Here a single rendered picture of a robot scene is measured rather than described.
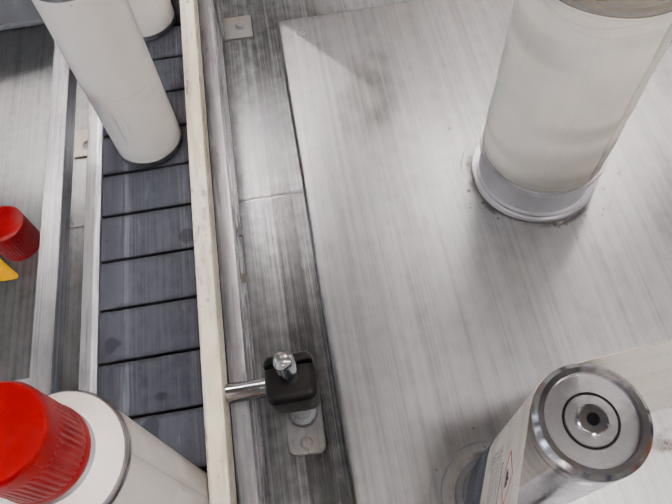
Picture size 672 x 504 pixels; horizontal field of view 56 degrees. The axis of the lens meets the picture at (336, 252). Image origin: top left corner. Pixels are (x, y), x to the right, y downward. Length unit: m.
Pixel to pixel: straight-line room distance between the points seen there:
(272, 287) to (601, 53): 0.28
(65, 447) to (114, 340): 0.23
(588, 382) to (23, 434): 0.18
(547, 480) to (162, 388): 0.27
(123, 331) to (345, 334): 0.15
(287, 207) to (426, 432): 0.22
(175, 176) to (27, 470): 0.32
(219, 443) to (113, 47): 0.25
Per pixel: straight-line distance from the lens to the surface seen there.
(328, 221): 0.46
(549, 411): 0.22
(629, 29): 0.34
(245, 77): 0.63
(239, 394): 0.38
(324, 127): 0.51
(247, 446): 0.41
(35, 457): 0.22
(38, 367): 0.37
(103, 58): 0.43
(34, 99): 0.68
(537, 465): 0.23
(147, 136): 0.49
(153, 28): 0.60
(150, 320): 0.45
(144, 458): 0.27
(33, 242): 0.57
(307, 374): 0.37
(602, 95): 0.37
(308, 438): 0.45
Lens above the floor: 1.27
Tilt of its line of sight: 62 degrees down
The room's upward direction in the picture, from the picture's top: 6 degrees counter-clockwise
